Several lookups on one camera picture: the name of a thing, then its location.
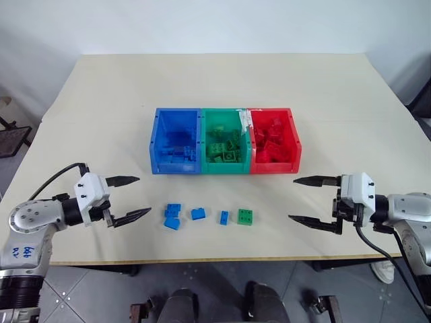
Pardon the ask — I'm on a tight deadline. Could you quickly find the white tape strip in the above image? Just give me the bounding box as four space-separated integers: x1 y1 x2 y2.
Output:
235 108 263 136

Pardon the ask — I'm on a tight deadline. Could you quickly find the black stool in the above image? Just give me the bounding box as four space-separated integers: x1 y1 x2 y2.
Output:
0 96 34 159

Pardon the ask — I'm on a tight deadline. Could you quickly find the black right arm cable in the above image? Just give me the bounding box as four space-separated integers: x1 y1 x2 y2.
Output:
353 223 431 316

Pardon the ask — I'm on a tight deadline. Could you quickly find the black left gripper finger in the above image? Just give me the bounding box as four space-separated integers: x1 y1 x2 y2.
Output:
111 207 153 230
105 175 141 188

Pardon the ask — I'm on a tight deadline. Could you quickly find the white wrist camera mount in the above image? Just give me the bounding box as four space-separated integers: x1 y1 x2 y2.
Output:
73 172 112 227
339 172 376 225

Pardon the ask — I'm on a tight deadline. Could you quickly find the white shoe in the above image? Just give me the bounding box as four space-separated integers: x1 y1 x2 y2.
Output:
370 261 395 285

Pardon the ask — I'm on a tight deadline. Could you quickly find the red plastic bin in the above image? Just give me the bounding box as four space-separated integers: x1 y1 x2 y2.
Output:
246 107 302 175

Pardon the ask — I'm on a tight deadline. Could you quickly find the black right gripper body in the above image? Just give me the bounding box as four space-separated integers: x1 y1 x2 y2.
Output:
331 174 364 236

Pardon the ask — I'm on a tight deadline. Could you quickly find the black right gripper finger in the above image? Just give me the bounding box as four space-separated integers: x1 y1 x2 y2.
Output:
288 214 338 234
292 175 342 188

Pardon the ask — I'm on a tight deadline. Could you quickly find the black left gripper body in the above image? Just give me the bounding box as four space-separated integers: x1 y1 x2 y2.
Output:
88 200 114 229

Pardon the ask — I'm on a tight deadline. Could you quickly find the blue plastic bin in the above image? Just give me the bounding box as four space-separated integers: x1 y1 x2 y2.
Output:
148 107 203 175

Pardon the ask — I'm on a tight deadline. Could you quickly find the dark rounded shape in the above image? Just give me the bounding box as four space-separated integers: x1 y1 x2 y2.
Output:
243 280 288 323
157 288 200 323

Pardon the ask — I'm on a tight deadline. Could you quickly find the red sloped brick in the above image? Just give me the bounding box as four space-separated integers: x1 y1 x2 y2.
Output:
263 140 281 159

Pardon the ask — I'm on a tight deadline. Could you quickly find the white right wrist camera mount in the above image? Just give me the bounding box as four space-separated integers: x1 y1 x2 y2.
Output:
339 172 376 225

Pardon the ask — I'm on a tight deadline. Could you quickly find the rusty metal foot bracket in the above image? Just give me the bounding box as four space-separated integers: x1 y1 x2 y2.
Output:
129 297 156 323
302 295 343 323

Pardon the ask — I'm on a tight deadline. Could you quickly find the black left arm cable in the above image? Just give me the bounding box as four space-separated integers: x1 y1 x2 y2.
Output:
28 162 90 201

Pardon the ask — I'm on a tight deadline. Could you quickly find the green plastic bin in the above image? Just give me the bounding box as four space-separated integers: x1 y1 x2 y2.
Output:
199 108 253 175

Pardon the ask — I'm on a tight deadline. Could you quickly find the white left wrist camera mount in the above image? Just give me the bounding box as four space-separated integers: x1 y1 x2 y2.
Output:
73 172 112 227

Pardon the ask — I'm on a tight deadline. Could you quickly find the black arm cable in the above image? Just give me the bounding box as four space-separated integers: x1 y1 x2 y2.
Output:
353 223 431 316
28 162 90 201

